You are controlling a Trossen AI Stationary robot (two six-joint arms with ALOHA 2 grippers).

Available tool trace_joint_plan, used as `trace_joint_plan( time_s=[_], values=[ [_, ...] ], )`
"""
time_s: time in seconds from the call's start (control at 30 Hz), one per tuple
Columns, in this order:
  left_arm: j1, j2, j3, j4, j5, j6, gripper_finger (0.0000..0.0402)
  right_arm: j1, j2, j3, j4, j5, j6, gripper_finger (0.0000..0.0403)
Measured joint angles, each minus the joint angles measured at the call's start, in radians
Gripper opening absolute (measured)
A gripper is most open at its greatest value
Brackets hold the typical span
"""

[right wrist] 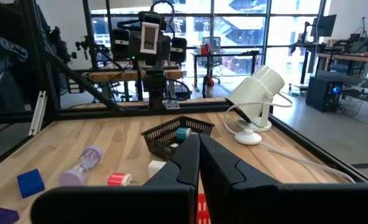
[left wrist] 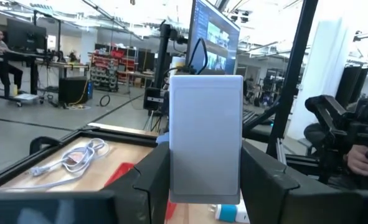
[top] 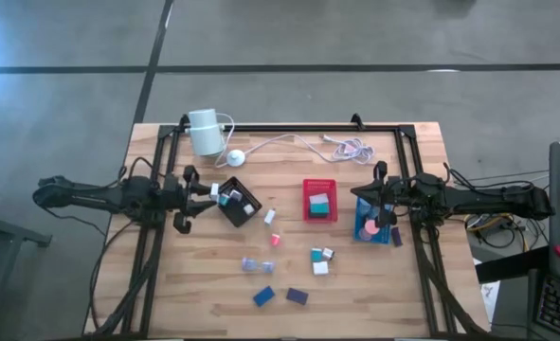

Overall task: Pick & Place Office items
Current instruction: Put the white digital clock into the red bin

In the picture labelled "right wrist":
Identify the black mesh tray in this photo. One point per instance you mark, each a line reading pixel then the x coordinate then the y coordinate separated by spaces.
pixel 162 137

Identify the black office desk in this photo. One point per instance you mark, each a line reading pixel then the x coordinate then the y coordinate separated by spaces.
pixel 227 53

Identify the wooden work table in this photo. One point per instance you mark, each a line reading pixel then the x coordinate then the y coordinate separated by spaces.
pixel 348 57
pixel 115 75

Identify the white cylindrical lamp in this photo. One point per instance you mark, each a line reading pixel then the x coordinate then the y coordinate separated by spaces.
pixel 258 90

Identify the black aluminium rig frame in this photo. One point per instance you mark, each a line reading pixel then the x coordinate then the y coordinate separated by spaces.
pixel 78 113

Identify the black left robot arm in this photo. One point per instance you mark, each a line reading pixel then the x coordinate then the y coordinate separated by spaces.
pixel 154 84

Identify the silver aluminium bar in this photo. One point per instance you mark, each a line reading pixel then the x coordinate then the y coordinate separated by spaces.
pixel 38 113

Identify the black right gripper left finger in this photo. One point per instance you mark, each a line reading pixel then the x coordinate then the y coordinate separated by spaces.
pixel 171 199

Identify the black monitor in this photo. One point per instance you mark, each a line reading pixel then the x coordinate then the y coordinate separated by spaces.
pixel 324 25

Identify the red white bottle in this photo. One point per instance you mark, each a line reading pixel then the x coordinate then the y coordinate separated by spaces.
pixel 209 87

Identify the dark purple rectangular pad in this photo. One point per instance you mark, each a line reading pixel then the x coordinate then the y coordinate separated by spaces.
pixel 1 216

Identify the small white cube charger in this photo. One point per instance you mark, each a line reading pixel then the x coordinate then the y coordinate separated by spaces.
pixel 174 145

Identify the grey office chair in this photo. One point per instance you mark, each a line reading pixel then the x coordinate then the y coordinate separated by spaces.
pixel 211 59

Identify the background black robot arm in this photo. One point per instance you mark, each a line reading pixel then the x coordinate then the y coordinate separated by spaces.
pixel 85 46

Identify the black monitor desk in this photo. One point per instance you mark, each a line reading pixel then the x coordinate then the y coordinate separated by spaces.
pixel 305 48

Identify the red mesh basket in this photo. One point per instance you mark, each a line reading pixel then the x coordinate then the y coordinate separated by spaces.
pixel 203 211

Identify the blue rectangular pad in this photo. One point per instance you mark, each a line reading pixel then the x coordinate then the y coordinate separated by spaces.
pixel 30 183

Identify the black computer tower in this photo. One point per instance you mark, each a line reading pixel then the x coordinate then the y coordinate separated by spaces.
pixel 322 93

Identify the red object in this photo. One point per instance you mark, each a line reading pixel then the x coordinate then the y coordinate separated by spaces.
pixel 206 49

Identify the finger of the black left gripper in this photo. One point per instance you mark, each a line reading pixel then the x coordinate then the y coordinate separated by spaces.
pixel 164 46
pixel 134 45

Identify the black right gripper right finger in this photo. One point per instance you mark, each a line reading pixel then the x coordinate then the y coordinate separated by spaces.
pixel 239 199

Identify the lavender hourglass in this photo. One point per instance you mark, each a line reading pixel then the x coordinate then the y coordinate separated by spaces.
pixel 81 166

